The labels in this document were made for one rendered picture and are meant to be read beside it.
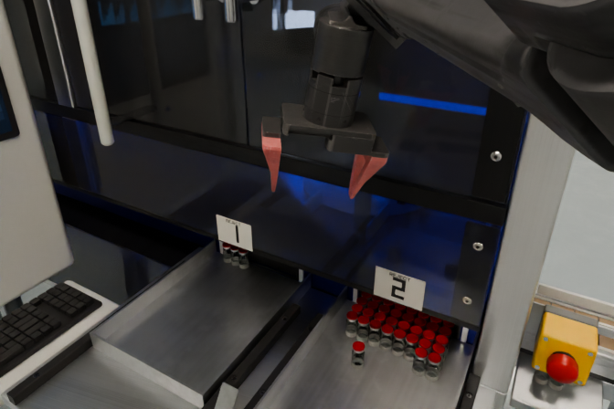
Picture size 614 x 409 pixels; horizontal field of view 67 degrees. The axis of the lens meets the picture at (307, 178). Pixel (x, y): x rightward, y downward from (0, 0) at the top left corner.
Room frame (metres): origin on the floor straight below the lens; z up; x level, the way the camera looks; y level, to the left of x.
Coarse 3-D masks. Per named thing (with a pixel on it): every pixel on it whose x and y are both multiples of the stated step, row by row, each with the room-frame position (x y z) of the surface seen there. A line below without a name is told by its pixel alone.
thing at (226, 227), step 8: (224, 224) 0.78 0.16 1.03; (232, 224) 0.77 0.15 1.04; (240, 224) 0.76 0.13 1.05; (224, 232) 0.78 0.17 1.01; (232, 232) 0.77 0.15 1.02; (240, 232) 0.76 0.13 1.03; (248, 232) 0.76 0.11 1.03; (224, 240) 0.79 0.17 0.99; (232, 240) 0.78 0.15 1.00; (240, 240) 0.76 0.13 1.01; (248, 240) 0.76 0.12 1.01; (248, 248) 0.76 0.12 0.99
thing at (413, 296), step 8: (376, 272) 0.62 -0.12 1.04; (384, 272) 0.62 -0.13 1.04; (392, 272) 0.61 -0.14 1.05; (376, 280) 0.62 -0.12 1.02; (384, 280) 0.62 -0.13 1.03; (392, 280) 0.61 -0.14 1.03; (408, 280) 0.60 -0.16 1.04; (416, 280) 0.59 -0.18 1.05; (376, 288) 0.62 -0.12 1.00; (384, 288) 0.62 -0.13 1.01; (408, 288) 0.60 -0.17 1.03; (416, 288) 0.59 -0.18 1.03; (424, 288) 0.58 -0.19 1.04; (384, 296) 0.62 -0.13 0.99; (408, 296) 0.60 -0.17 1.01; (416, 296) 0.59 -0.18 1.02; (408, 304) 0.59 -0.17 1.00; (416, 304) 0.59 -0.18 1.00
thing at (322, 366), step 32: (320, 320) 0.64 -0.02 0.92; (320, 352) 0.60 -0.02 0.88; (384, 352) 0.60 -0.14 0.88; (448, 352) 0.60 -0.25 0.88; (288, 384) 0.53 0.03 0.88; (320, 384) 0.53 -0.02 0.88; (352, 384) 0.53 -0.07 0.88; (384, 384) 0.53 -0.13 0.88; (416, 384) 0.53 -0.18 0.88; (448, 384) 0.53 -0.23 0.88
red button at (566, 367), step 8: (552, 360) 0.47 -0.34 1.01; (560, 360) 0.46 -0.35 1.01; (568, 360) 0.46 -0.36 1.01; (552, 368) 0.46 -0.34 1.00; (560, 368) 0.45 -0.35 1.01; (568, 368) 0.45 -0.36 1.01; (576, 368) 0.45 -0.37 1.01; (552, 376) 0.46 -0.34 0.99; (560, 376) 0.45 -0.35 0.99; (568, 376) 0.45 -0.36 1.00; (576, 376) 0.45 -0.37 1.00
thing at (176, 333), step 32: (192, 256) 0.84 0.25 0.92; (160, 288) 0.75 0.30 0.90; (192, 288) 0.77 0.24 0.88; (224, 288) 0.77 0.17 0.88; (256, 288) 0.77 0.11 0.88; (288, 288) 0.77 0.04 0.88; (128, 320) 0.68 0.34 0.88; (160, 320) 0.68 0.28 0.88; (192, 320) 0.68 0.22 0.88; (224, 320) 0.68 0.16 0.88; (256, 320) 0.68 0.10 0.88; (128, 352) 0.57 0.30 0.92; (160, 352) 0.60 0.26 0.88; (192, 352) 0.60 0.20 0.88; (224, 352) 0.60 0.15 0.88; (160, 384) 0.53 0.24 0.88; (192, 384) 0.53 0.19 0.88
